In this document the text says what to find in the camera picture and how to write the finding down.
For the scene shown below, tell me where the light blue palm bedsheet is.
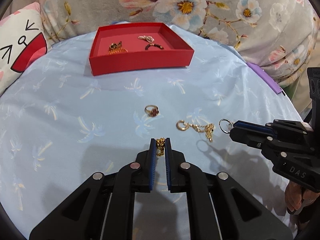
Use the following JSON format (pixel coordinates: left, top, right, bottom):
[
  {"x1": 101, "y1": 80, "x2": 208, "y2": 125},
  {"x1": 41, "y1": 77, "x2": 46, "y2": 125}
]
[{"x1": 1, "y1": 27, "x2": 300, "y2": 237}]

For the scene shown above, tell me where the purple mat edge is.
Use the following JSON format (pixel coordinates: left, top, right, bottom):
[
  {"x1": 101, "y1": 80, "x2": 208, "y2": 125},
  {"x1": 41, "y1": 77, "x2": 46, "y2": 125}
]
[{"x1": 247, "y1": 62, "x2": 285, "y2": 95}]

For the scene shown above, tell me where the person right hand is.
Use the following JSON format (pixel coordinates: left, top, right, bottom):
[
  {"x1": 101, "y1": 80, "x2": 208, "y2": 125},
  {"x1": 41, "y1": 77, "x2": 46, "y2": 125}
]
[{"x1": 284, "y1": 181, "x2": 319, "y2": 212}]

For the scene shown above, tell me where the red cardboard tray box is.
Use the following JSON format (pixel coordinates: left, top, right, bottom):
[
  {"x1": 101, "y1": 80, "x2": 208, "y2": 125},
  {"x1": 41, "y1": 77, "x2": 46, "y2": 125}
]
[{"x1": 89, "y1": 22, "x2": 194, "y2": 76}]

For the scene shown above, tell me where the dark bead bracelet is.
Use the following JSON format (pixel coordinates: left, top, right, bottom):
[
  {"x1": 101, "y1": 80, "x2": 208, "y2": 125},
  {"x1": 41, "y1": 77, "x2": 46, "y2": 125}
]
[{"x1": 145, "y1": 43, "x2": 166, "y2": 51}]

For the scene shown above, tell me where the grey floral fleece blanket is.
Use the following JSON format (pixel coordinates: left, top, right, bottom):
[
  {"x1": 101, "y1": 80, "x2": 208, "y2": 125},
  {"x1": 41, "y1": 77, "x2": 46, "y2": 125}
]
[{"x1": 8, "y1": 0, "x2": 319, "y2": 87}]

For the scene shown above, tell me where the white cat face pillow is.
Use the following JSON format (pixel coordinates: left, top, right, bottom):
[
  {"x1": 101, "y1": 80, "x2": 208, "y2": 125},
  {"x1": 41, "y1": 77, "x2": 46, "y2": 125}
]
[{"x1": 0, "y1": 2, "x2": 51, "y2": 93}]

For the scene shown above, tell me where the red clover gold ring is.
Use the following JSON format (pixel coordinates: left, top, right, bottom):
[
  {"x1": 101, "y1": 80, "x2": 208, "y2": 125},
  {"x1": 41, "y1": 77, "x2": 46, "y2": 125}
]
[{"x1": 144, "y1": 104, "x2": 160, "y2": 118}]

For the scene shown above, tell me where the gold woven cuff bangle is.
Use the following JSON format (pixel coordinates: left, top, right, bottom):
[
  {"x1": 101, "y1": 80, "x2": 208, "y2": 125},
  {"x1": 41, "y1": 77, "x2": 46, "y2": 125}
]
[{"x1": 108, "y1": 48, "x2": 128, "y2": 55}]

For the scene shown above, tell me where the gold chain necklace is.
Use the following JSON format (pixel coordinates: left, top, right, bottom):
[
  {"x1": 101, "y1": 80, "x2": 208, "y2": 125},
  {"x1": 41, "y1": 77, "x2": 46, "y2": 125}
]
[{"x1": 155, "y1": 137, "x2": 166, "y2": 158}]

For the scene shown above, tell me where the gold hoop chain earring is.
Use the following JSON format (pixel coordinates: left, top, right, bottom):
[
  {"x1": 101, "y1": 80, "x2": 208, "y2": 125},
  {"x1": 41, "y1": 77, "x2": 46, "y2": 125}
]
[{"x1": 176, "y1": 120, "x2": 215, "y2": 142}]

